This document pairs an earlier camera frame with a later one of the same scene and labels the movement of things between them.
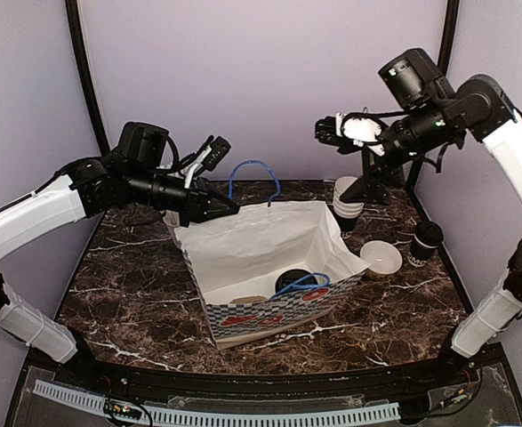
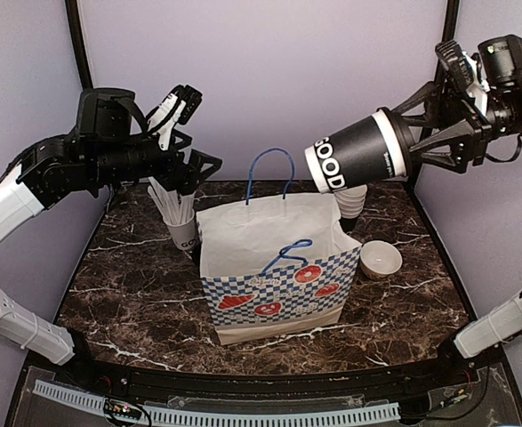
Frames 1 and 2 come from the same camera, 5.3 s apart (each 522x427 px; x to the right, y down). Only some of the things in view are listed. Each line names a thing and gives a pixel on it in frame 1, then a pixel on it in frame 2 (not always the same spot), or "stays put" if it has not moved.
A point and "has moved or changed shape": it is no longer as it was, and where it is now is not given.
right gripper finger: [357, 191] to [436, 101]
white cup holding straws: [172, 221] to [183, 236]
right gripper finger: [381, 176] to [461, 141]
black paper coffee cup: [420, 253] to [362, 156]
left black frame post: [72, 12] stays put
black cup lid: [429, 232] has moved or changed shape
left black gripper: [196, 205] to [186, 181]
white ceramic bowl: [384, 257] stays put
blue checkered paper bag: [262, 267] has moved or changed shape
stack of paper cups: [347, 213] stays put
